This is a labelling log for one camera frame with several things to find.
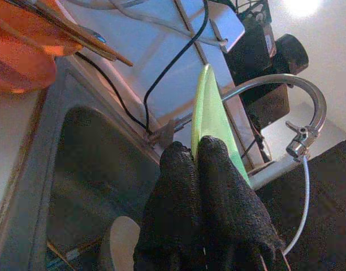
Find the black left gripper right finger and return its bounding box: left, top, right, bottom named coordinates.
left=195, top=135, right=288, bottom=271

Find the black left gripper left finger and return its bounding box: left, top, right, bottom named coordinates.
left=133, top=141, right=204, bottom=271

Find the white ceramic bowl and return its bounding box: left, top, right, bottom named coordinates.
left=101, top=216, right=141, bottom=271

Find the light green plate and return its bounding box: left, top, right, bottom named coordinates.
left=191, top=64, right=252, bottom=189

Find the stainless steel sink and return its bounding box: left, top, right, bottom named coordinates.
left=0, top=53, right=176, bottom=271

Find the dark brown box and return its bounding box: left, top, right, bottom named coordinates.
left=240, top=84, right=291, bottom=128

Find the brown wooden chopstick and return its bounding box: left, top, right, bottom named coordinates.
left=47, top=242, right=71, bottom=271
left=8, top=0, right=117, bottom=62
left=34, top=8, right=134, bottom=67

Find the chrome faucet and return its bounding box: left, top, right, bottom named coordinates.
left=146, top=73, right=328, bottom=163

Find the black box device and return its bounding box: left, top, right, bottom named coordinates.
left=223, top=22, right=277, bottom=74

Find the black round cylinder device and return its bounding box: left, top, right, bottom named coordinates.
left=274, top=33, right=309, bottom=74

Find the orange plate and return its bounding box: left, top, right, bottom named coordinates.
left=0, top=42, right=58, bottom=94

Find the orange bowl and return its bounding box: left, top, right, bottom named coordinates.
left=0, top=0, right=83, bottom=57

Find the black power cable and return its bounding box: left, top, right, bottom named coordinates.
left=76, top=52, right=151, bottom=133
left=144, top=0, right=209, bottom=133

